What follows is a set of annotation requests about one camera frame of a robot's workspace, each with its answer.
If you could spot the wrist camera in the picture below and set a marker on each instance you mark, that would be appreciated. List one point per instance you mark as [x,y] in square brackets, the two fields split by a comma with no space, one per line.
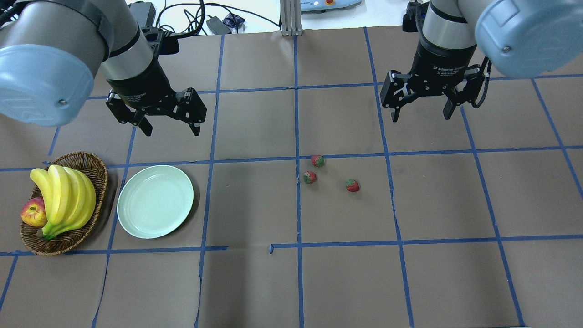
[160,41]
[414,16]

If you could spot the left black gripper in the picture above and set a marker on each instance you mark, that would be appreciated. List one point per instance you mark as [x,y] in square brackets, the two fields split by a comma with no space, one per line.
[140,84]

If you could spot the yellow banana bunch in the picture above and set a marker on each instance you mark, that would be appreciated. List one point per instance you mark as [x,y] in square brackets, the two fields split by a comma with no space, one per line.
[69,196]

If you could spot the black power adapter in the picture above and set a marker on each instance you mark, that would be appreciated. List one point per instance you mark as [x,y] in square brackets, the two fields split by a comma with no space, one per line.
[217,27]

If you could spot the strawberry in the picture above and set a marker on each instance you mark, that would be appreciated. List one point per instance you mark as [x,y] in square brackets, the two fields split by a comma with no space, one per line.
[317,160]
[309,177]
[352,185]

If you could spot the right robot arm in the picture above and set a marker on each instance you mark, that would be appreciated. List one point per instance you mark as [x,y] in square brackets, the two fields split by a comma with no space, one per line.
[460,41]

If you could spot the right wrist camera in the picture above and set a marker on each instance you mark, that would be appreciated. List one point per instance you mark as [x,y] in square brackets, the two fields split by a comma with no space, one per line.
[414,16]

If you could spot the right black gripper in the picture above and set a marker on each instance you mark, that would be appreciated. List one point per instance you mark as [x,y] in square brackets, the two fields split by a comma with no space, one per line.
[441,64]

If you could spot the light green plate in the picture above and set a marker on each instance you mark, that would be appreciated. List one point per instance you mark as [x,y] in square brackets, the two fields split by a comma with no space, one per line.
[155,201]

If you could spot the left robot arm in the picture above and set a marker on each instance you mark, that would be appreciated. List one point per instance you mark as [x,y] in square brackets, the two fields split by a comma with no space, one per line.
[51,51]

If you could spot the aluminium frame post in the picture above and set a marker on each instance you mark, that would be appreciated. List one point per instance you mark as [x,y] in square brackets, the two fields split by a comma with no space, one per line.
[290,14]

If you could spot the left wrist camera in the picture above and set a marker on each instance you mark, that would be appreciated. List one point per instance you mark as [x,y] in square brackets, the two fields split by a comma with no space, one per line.
[160,41]

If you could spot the red apple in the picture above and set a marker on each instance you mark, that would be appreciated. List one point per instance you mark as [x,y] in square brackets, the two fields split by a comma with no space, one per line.
[33,212]

